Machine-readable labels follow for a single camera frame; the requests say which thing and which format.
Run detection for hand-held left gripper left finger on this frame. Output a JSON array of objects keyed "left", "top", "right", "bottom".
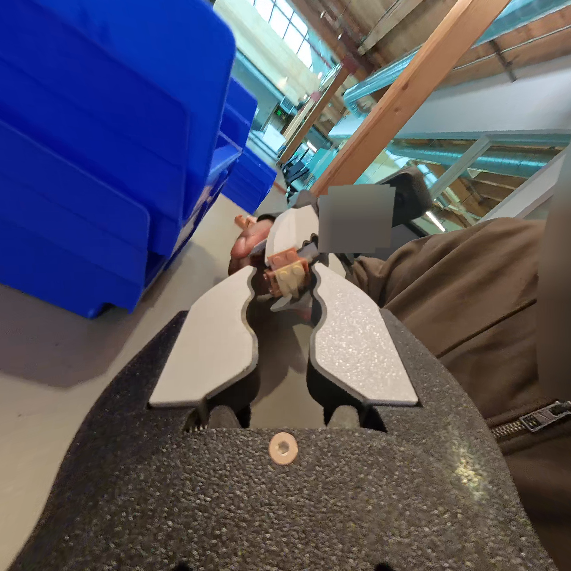
[{"left": 148, "top": 266, "right": 259, "bottom": 409}]

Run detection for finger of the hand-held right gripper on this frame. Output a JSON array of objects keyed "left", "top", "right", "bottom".
[
  {"left": 297, "top": 243, "right": 348, "bottom": 278},
  {"left": 265, "top": 207, "right": 320, "bottom": 265}
]

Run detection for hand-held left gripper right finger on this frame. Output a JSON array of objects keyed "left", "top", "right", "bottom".
[{"left": 307, "top": 263, "right": 421, "bottom": 407}]

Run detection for orange yellow brick train model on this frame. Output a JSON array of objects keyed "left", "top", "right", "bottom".
[{"left": 263, "top": 247, "right": 311, "bottom": 300}]

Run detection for blue plastic bin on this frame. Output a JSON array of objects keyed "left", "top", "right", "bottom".
[
  {"left": 0, "top": 118, "right": 215, "bottom": 264},
  {"left": 221, "top": 78, "right": 277, "bottom": 215},
  {"left": 0, "top": 219, "right": 188, "bottom": 319},
  {"left": 0, "top": 0, "right": 237, "bottom": 224}
]

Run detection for person's right hand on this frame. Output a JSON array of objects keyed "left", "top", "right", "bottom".
[{"left": 228, "top": 214, "right": 274, "bottom": 277}]

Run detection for wooden pillar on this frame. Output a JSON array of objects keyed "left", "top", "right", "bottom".
[{"left": 312, "top": 0, "right": 511, "bottom": 197}]

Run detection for slim wooden post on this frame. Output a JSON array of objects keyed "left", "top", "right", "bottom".
[{"left": 279, "top": 67, "right": 349, "bottom": 166}]

